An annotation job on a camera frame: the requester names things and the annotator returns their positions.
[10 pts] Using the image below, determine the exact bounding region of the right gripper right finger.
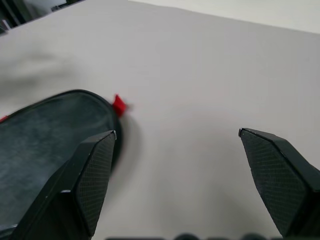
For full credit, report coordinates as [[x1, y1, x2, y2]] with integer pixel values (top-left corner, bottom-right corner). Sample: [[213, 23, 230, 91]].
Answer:
[[238, 127, 320, 238]]

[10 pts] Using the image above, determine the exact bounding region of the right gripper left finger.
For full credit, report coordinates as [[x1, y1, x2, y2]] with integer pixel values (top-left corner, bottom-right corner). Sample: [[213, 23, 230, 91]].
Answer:
[[11, 129, 118, 240]]

